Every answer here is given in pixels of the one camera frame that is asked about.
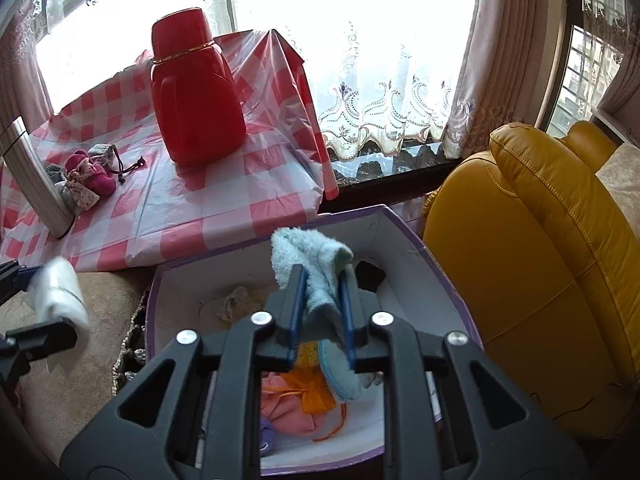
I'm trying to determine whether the stainless steel thermos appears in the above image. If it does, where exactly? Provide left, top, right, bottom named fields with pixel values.
left=0, top=116, right=77, bottom=239

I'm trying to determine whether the black white checkered pouch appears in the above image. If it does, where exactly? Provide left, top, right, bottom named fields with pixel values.
left=356, top=260, right=387, bottom=292

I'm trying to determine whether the pink patterned curtain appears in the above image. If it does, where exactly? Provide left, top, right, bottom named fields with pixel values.
left=440, top=0, right=583, bottom=161

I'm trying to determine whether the large yellow sponge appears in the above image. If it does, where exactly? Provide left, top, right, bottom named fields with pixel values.
left=295, top=342, right=321, bottom=371

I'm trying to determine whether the white plastic packet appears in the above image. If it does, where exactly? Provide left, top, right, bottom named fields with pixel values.
left=27, top=256, right=92, bottom=343

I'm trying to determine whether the beige sofa cushion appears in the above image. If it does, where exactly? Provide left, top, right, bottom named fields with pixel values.
left=595, top=142, right=640, bottom=211

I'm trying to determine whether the orange organza bag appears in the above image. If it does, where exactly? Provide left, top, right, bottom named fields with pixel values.
left=287, top=365, right=346, bottom=443

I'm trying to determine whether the red thermos jug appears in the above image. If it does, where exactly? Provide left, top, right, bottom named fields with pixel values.
left=151, top=7, right=247, bottom=166

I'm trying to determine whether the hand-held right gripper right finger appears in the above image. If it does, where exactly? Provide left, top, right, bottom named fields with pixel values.
left=339, top=266, right=591, bottom=480

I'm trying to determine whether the yellow leather sofa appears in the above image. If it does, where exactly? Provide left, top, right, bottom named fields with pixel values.
left=422, top=120, right=640, bottom=441

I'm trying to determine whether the light blue towel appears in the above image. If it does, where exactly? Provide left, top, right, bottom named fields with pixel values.
left=271, top=226, right=356, bottom=346

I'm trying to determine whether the pink white checkered tablecloth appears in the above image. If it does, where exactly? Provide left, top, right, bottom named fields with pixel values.
left=0, top=29, right=340, bottom=271

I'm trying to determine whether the dark stone window sill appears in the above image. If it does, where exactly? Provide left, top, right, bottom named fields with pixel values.
left=320, top=142, right=461, bottom=211

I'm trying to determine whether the sheer floral lace curtain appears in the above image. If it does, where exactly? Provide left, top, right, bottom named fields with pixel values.
left=200, top=0, right=483, bottom=163

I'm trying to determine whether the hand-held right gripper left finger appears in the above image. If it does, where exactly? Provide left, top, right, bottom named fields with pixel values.
left=60, top=264, right=308, bottom=480

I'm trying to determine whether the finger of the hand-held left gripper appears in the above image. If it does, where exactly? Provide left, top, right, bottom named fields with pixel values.
left=0, top=260, right=48, bottom=306
left=4, top=319, right=80, bottom=361

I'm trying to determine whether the dark window frame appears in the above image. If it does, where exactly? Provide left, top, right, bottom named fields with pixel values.
left=537, top=0, right=640, bottom=136

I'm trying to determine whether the pinkish beige curtain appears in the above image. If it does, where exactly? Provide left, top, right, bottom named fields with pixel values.
left=0, top=0, right=57, bottom=121

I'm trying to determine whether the grey drawstring pouch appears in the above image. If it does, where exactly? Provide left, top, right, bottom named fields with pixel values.
left=89, top=143, right=147, bottom=184

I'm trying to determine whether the pink towel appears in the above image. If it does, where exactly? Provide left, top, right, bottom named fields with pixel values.
left=260, top=375, right=331, bottom=436

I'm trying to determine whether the white box with purple trim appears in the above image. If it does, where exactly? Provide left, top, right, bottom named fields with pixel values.
left=142, top=203, right=486, bottom=476

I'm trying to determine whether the white floral pouch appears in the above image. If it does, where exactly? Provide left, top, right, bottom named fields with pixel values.
left=65, top=167, right=101, bottom=209

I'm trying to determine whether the sage green soft pad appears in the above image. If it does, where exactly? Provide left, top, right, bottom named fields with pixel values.
left=317, top=337, right=363, bottom=403

